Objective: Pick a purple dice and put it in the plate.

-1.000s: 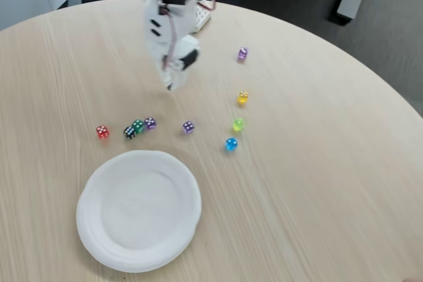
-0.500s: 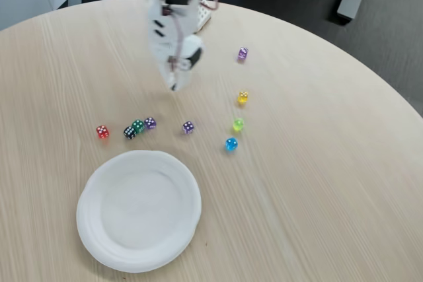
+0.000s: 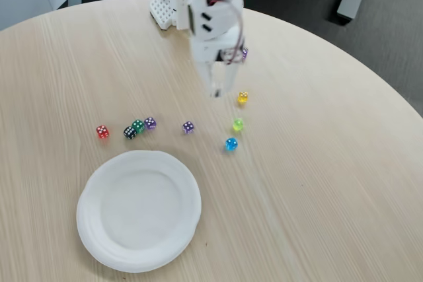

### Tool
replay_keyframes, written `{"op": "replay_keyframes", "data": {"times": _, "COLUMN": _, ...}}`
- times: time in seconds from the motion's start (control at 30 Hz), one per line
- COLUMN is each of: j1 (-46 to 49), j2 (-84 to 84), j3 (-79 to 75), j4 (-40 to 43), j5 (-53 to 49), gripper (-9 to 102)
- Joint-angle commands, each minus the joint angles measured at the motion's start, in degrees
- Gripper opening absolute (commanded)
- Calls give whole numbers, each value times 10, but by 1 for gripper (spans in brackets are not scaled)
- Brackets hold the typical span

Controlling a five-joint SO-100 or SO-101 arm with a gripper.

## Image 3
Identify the white paper plate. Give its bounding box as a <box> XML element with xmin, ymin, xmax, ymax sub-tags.
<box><xmin>75</xmin><ymin>149</ymin><xmax>202</xmax><ymax>273</ymax></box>

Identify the red black white arm cable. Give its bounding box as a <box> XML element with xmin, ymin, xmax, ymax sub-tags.
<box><xmin>208</xmin><ymin>0</ymin><xmax>258</xmax><ymax>65</ymax></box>

